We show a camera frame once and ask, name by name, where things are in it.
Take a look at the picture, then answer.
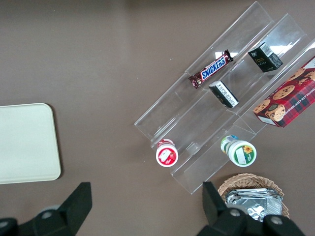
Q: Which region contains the cream plastic tray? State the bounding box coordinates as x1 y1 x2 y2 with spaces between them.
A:
0 102 62 185

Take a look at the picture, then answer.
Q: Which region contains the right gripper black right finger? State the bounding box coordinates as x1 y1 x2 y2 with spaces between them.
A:
198 181 262 236

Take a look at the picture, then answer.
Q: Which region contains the light wicker basket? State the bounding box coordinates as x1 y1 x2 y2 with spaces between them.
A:
217 173 290 220

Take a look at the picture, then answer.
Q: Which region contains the clear acrylic tiered shelf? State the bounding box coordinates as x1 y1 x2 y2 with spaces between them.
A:
133 0 315 195

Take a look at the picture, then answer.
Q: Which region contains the strawberry yogurt cup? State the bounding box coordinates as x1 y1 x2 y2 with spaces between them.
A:
155 138 179 167

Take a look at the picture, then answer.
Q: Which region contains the Snickers chocolate bar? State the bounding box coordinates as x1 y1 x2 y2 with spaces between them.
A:
188 49 234 90

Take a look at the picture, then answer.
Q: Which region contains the green sunflower yogurt cup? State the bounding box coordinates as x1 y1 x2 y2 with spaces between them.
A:
220 134 257 168

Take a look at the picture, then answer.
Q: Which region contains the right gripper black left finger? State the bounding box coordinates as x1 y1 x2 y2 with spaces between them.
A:
17 181 93 236

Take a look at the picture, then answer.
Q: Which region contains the black box gold print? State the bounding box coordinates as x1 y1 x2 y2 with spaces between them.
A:
247 41 284 73

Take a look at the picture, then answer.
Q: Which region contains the foil wrapped sandwich pack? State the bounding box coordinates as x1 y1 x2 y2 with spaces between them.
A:
226 195 283 223
225 188 281 200

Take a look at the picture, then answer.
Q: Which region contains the black box white label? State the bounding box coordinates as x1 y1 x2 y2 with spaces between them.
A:
208 80 239 109

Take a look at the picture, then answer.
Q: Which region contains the red tartan cookie box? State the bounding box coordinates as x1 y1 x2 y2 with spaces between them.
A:
252 56 315 128

